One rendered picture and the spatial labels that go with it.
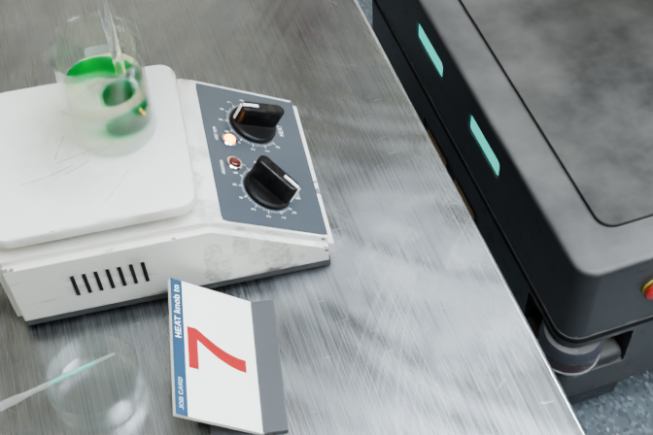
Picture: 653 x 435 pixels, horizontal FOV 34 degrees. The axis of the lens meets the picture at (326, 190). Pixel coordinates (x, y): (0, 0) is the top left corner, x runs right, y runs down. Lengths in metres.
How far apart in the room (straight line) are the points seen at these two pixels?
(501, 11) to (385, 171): 0.72
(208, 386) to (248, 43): 0.31
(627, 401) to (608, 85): 0.44
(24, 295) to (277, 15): 0.32
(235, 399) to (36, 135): 0.20
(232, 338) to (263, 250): 0.06
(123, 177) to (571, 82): 0.81
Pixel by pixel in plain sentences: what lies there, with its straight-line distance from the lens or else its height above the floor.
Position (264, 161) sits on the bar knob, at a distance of 0.65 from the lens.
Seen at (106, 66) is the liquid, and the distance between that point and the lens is 0.64.
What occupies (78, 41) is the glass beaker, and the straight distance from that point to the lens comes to 0.64.
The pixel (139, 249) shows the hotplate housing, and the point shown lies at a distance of 0.63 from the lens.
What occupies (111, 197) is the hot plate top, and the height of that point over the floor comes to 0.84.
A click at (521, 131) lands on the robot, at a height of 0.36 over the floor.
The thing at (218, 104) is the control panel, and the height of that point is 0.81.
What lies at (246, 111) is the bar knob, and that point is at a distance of 0.68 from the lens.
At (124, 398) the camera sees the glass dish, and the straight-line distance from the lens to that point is 0.63.
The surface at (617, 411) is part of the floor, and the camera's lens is 1.51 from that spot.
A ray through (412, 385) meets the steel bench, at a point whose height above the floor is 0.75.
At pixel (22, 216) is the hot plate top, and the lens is 0.63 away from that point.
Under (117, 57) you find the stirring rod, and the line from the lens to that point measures 0.62.
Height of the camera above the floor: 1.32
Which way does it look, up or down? 51 degrees down
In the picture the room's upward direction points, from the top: 4 degrees counter-clockwise
